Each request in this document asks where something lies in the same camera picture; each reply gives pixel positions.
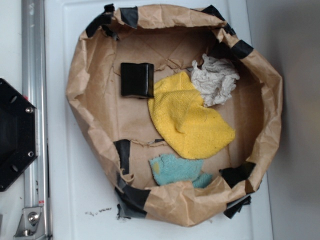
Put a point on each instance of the black box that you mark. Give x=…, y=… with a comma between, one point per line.
x=137, y=80

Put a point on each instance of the yellow cloth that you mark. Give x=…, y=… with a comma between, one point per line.
x=178, y=114

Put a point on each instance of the crumpled white paper towel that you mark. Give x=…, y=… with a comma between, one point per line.
x=215, y=79

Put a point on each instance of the aluminium rail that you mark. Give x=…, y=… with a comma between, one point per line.
x=36, y=176

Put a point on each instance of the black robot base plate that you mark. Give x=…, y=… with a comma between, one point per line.
x=17, y=134

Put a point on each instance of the brown paper bag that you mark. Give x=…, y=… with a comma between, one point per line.
x=120, y=130

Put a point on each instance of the metal corner bracket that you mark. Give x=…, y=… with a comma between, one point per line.
x=31, y=225

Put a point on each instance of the light blue cloth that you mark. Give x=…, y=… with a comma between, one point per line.
x=168, y=169

